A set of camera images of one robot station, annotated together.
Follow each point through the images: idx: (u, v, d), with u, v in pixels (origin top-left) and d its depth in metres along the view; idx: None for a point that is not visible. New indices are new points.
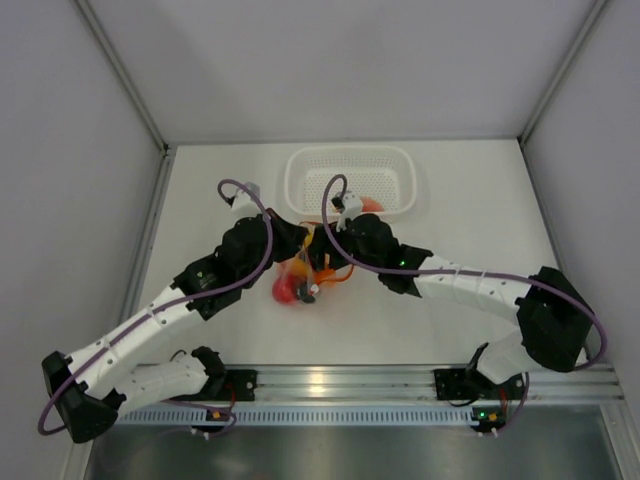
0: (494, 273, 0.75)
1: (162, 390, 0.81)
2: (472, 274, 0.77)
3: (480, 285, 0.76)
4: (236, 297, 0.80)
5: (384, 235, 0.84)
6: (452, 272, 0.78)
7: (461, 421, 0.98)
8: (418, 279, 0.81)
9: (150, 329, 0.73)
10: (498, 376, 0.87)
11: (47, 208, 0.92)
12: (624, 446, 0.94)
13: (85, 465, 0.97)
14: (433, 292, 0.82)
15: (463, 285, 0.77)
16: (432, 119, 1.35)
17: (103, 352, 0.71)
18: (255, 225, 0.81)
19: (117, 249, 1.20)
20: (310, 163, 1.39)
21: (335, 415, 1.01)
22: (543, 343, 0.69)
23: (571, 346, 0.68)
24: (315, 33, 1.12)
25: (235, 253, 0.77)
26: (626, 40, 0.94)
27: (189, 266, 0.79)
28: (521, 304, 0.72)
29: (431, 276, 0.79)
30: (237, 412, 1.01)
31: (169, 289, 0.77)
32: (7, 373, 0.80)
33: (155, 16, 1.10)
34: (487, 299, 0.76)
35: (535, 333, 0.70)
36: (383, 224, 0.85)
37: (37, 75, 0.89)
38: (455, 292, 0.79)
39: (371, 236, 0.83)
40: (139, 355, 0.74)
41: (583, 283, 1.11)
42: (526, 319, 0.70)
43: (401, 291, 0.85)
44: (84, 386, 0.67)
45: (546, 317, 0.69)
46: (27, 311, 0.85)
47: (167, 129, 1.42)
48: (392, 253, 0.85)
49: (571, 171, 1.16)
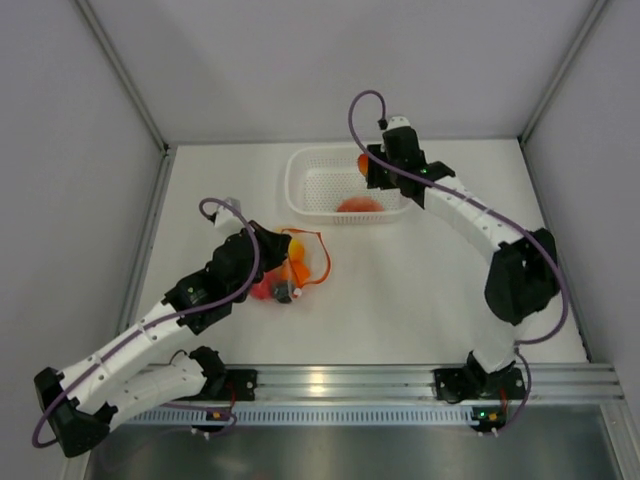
0: (495, 213, 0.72)
1: (157, 398, 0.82)
2: (478, 206, 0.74)
3: (478, 219, 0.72)
4: (225, 313, 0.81)
5: (409, 140, 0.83)
6: (461, 196, 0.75)
7: (461, 420, 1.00)
8: (429, 190, 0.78)
9: (140, 345, 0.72)
10: (490, 365, 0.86)
11: (47, 209, 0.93)
12: (624, 446, 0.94)
13: (85, 465, 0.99)
14: (436, 207, 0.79)
15: (466, 211, 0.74)
16: (431, 118, 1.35)
17: (94, 369, 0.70)
18: (245, 240, 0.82)
19: (117, 250, 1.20)
20: (309, 163, 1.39)
21: (335, 415, 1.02)
22: (502, 288, 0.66)
23: (525, 302, 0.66)
24: (315, 32, 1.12)
25: (226, 268, 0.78)
26: (627, 39, 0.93)
27: (181, 282, 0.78)
28: (503, 248, 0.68)
29: (441, 193, 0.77)
30: (237, 412, 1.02)
31: (160, 304, 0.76)
32: (9, 374, 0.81)
33: (156, 17, 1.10)
34: (479, 234, 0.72)
35: (500, 276, 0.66)
36: (412, 131, 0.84)
37: (38, 77, 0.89)
38: (455, 216, 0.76)
39: (395, 136, 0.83)
40: (131, 370, 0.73)
41: (584, 282, 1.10)
42: (497, 261, 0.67)
43: (410, 198, 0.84)
44: (76, 402, 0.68)
45: (516, 267, 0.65)
46: (29, 312, 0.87)
47: (167, 130, 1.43)
48: (414, 161, 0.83)
49: (572, 170, 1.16)
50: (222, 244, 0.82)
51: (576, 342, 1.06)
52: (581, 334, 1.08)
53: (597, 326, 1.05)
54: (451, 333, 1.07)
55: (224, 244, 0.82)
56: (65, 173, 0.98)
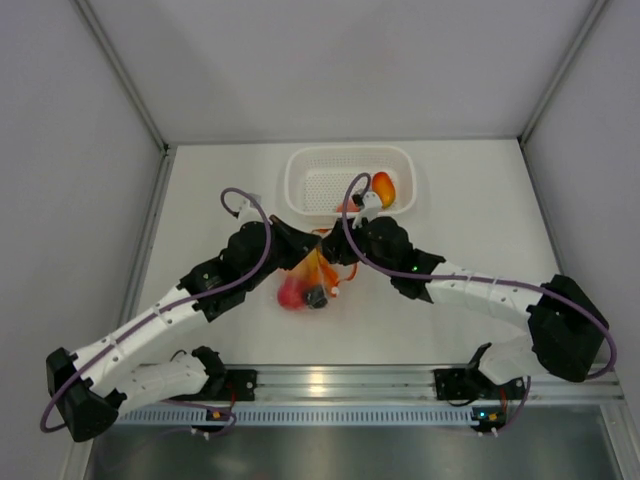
0: (506, 279, 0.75)
1: (163, 391, 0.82)
2: (484, 280, 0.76)
3: (492, 292, 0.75)
4: (240, 299, 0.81)
5: (402, 240, 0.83)
6: (465, 278, 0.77)
7: (461, 421, 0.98)
8: (430, 282, 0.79)
9: (156, 328, 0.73)
10: (499, 377, 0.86)
11: (47, 210, 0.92)
12: (624, 445, 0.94)
13: (86, 465, 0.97)
14: (445, 298, 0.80)
15: (475, 291, 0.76)
16: (431, 119, 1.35)
17: (108, 351, 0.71)
18: (259, 229, 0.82)
19: (116, 249, 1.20)
20: (309, 163, 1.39)
21: (334, 415, 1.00)
22: (555, 352, 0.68)
23: (584, 354, 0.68)
24: (314, 32, 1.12)
25: (241, 255, 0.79)
26: (627, 38, 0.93)
27: (195, 269, 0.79)
28: (532, 312, 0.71)
29: (443, 281, 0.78)
30: (237, 412, 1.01)
31: (175, 289, 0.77)
32: (8, 373, 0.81)
33: (155, 17, 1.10)
34: (500, 306, 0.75)
35: (547, 342, 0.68)
36: (401, 229, 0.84)
37: (37, 76, 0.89)
38: (467, 298, 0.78)
39: (388, 241, 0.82)
40: (144, 354, 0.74)
41: (585, 282, 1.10)
42: (536, 328, 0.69)
43: (413, 296, 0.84)
44: (89, 383, 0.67)
45: (558, 326, 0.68)
46: (28, 312, 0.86)
47: (167, 130, 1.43)
48: (406, 257, 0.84)
49: (572, 170, 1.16)
50: (236, 232, 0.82)
51: None
52: None
53: None
54: (453, 333, 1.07)
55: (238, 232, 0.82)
56: (65, 173, 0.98)
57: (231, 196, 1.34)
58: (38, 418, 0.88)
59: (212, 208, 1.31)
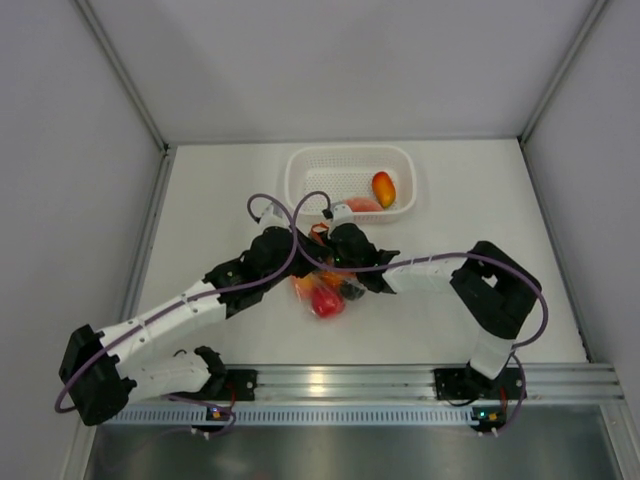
0: (438, 254, 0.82)
1: (168, 384, 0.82)
2: (422, 260, 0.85)
3: (427, 267, 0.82)
4: (258, 299, 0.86)
5: (359, 240, 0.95)
6: (408, 262, 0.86)
7: (461, 420, 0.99)
8: (387, 273, 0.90)
9: (182, 314, 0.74)
10: (493, 371, 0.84)
11: (47, 208, 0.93)
12: (624, 445, 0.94)
13: (85, 465, 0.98)
14: (403, 285, 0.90)
15: (417, 271, 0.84)
16: (432, 118, 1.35)
17: (136, 330, 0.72)
18: (281, 234, 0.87)
19: (117, 248, 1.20)
20: (309, 163, 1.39)
21: (334, 415, 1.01)
22: (483, 309, 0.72)
23: (515, 312, 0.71)
24: (314, 33, 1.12)
25: (264, 257, 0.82)
26: (627, 38, 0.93)
27: (219, 266, 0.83)
28: (455, 274, 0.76)
29: (395, 268, 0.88)
30: (237, 412, 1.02)
31: (201, 282, 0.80)
32: (9, 372, 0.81)
33: (155, 17, 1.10)
34: (436, 280, 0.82)
35: (471, 300, 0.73)
36: (357, 230, 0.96)
37: (37, 77, 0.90)
38: (416, 280, 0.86)
39: (348, 242, 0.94)
40: (167, 338, 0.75)
41: (584, 282, 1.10)
42: (458, 287, 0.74)
43: (378, 289, 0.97)
44: (116, 359, 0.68)
45: (479, 283, 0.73)
46: (28, 311, 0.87)
47: (167, 130, 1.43)
48: (368, 256, 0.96)
49: (571, 169, 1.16)
50: (259, 236, 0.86)
51: (576, 342, 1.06)
52: (581, 334, 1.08)
53: (597, 326, 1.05)
54: (452, 333, 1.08)
55: (261, 236, 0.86)
56: (65, 174, 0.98)
57: (258, 203, 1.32)
58: (37, 418, 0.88)
59: (213, 207, 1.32)
